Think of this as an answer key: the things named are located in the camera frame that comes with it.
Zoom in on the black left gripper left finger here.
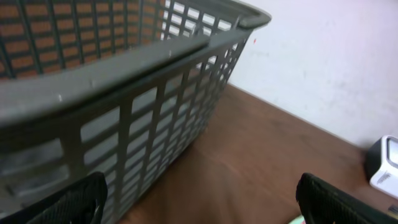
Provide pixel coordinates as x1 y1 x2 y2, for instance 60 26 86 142
1 172 108 224

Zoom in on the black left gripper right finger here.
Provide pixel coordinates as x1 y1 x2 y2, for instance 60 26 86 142
295 172 397 224

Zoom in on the mint green wipes pack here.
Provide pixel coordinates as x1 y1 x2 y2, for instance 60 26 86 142
288 215 306 224

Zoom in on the grey plastic mesh basket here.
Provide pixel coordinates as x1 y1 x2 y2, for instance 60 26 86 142
1 0 272 223

